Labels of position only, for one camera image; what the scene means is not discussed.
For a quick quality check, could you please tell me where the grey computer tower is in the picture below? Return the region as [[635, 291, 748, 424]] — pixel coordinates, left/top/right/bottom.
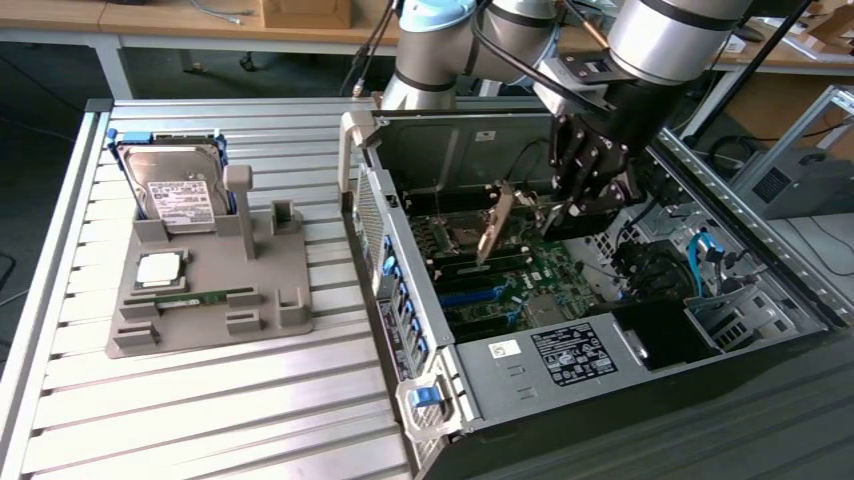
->
[[729, 147, 854, 221]]

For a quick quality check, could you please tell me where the blue case latch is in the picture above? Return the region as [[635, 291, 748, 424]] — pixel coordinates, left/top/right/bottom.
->
[[407, 387, 445, 409]]

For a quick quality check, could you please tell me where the wooden desk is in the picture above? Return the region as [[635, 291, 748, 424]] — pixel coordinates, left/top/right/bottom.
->
[[552, 0, 854, 146], [0, 0, 401, 101]]

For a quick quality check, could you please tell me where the cardboard box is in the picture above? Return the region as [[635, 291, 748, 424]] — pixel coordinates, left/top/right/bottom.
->
[[261, 0, 353, 30]]

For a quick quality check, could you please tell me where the graphics card with metal bracket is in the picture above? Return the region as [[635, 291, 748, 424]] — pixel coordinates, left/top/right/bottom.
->
[[475, 179, 620, 265]]

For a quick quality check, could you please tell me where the green motherboard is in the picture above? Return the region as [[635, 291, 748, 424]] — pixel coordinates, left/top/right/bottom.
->
[[405, 194, 601, 341]]

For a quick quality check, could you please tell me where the grey cable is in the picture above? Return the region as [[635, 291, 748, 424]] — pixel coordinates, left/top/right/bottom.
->
[[188, 0, 258, 26]]

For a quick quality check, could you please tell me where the CPU socket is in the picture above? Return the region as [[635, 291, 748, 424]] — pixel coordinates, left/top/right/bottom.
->
[[443, 212, 495, 249]]

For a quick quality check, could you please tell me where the silver disk bay cage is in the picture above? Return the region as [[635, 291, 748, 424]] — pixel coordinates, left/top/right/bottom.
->
[[559, 127, 692, 251]]

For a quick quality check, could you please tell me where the black stand pole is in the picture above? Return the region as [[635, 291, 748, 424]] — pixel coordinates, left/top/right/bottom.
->
[[683, 0, 815, 146]]

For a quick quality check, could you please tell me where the black monitor stand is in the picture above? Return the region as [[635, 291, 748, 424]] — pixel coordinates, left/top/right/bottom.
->
[[732, 0, 812, 42]]

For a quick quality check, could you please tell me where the grey disk bay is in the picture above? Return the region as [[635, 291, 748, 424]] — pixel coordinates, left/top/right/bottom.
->
[[683, 282, 826, 354]]

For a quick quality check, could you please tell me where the black wire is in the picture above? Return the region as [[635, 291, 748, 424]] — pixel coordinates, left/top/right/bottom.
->
[[503, 138, 555, 199]]

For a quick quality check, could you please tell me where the green RAM stick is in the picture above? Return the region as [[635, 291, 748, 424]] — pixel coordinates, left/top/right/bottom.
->
[[152, 291, 228, 307]]

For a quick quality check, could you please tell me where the open grey PC case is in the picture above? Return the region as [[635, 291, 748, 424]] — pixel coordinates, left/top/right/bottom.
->
[[337, 97, 846, 479]]

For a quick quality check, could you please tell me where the silver CPU chip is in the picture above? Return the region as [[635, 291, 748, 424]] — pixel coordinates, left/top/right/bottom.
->
[[132, 252, 192, 292]]

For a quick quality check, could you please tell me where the hard disk with blue carrier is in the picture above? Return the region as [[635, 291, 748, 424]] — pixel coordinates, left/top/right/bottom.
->
[[104, 128, 233, 236]]

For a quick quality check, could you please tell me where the blue disk wire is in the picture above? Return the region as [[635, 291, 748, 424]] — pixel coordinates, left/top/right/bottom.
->
[[683, 228, 725, 301]]

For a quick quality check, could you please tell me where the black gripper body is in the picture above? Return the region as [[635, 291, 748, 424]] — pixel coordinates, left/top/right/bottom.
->
[[577, 81, 692, 157]]

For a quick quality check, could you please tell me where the grey parts rack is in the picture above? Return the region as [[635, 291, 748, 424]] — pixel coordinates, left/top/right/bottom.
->
[[104, 162, 316, 360]]

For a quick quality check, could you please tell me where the aluminium profile frame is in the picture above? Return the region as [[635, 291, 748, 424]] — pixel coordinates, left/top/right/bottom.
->
[[765, 83, 854, 166]]

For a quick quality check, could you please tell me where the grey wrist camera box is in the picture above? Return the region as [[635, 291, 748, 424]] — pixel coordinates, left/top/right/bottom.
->
[[532, 52, 619, 116]]

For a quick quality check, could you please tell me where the grey power supply unit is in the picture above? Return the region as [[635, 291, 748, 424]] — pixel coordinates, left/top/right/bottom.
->
[[452, 312, 652, 421]]

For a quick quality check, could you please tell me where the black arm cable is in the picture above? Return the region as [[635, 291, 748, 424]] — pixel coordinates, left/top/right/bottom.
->
[[349, 0, 405, 99]]

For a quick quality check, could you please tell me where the blue expansion slot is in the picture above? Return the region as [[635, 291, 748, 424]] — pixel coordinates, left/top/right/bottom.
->
[[439, 285, 512, 307]]

